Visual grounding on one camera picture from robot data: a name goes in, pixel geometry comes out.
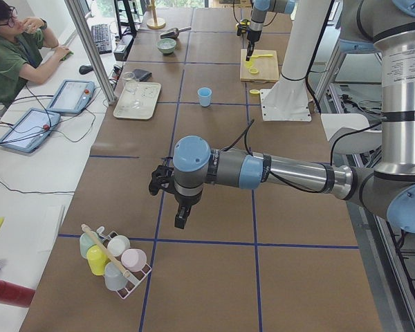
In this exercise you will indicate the white chair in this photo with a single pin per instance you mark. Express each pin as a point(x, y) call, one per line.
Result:
point(336, 125)

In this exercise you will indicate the yellow cup in rack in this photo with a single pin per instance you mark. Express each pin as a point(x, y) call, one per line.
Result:
point(97, 260)

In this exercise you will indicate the black keyboard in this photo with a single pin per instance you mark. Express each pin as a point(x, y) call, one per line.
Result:
point(101, 35)

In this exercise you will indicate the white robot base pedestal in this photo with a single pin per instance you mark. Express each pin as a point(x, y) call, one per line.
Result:
point(287, 100)

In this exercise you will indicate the white cup in rack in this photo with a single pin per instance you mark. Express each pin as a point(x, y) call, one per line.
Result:
point(118, 244)

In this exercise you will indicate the pink cup in rack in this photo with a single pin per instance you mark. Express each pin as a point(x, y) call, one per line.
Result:
point(134, 259)

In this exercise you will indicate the wooden cutting board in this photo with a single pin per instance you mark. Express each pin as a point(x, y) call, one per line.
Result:
point(267, 66)

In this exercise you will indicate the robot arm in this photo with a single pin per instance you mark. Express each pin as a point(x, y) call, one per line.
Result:
point(386, 190)
point(258, 17)

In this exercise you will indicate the black computer mouse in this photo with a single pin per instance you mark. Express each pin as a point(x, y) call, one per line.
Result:
point(84, 69)

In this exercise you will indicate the wooden mug tree stand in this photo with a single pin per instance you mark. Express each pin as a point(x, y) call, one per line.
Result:
point(155, 22)

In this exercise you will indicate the metal ice scoop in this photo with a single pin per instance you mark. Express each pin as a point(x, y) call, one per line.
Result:
point(173, 33)

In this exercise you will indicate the aluminium frame post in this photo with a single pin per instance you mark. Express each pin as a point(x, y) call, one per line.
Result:
point(84, 32)

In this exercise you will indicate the green bowl of ice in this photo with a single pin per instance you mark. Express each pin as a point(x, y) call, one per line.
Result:
point(166, 45)

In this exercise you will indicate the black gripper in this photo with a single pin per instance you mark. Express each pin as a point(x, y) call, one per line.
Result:
point(185, 200)
point(252, 36)

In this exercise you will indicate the whole yellow lemon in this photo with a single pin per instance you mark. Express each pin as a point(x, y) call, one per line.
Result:
point(243, 23)

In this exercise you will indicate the red cylinder bottle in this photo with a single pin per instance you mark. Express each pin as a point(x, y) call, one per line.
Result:
point(15, 295)

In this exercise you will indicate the green cup in rack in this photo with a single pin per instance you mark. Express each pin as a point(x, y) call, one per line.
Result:
point(85, 243)

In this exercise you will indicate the wooden rack handle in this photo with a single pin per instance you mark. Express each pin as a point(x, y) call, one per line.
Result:
point(85, 228)

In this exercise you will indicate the seated person green shirt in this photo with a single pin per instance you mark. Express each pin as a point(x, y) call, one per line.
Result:
point(29, 52)

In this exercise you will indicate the clear wine glass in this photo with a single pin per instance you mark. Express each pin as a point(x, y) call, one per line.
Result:
point(131, 86)

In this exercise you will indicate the grey cup in rack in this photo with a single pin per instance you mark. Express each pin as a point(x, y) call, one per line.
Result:
point(113, 278)

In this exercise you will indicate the near teach pendant tablet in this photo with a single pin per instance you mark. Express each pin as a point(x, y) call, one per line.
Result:
point(30, 131)

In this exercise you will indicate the far teach pendant tablet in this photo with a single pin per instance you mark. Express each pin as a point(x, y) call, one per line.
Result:
point(72, 97)

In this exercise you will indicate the grey folded cloth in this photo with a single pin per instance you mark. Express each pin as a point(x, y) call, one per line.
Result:
point(141, 75)

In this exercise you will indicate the cream bear tray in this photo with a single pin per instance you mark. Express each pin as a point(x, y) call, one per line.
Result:
point(147, 93)

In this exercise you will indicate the light blue cup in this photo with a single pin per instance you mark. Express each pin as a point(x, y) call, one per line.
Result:
point(205, 96)

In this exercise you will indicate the yellow plastic knife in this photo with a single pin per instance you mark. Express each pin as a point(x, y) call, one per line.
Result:
point(262, 55)

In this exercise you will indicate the white wire cup rack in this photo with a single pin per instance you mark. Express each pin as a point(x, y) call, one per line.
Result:
point(136, 278)

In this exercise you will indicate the teach pendant tablet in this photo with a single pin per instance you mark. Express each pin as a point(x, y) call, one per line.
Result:
point(72, 97)
point(30, 131)

